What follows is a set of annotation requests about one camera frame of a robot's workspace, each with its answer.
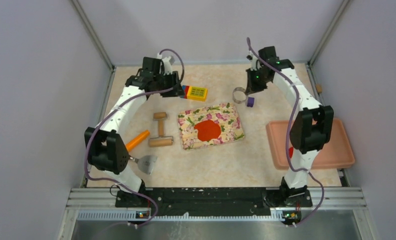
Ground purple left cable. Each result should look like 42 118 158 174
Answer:
84 48 186 229

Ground floral cutting board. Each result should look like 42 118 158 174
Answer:
177 102 246 151

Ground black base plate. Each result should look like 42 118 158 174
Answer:
115 187 313 217

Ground wooden dough roller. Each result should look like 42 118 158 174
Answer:
148 112 174 148

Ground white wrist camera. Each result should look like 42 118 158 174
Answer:
246 53 260 71
157 54 175 75

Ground metal dough scraper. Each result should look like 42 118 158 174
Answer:
129 155 158 175

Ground colourful toy brick block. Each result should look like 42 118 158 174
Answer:
182 85 208 102

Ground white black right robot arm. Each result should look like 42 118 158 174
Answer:
245 46 334 200

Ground small wooden piece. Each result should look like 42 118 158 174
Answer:
315 84 323 94

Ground pink plastic tray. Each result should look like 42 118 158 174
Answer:
266 118 356 170

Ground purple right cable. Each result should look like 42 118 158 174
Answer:
245 37 325 227

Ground red dough disc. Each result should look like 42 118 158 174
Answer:
288 146 295 159

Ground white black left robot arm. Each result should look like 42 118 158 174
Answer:
84 53 184 193

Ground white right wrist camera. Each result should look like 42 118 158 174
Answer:
246 53 260 71

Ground orange plastic knife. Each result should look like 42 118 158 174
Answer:
125 130 150 152

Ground metal ring cutter purple handle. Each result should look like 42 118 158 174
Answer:
232 87 255 108

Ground purple cable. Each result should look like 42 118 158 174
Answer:
84 48 186 229
245 37 325 227

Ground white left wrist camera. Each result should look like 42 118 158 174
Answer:
157 54 175 75

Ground red dough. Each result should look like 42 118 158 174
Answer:
194 120 222 142

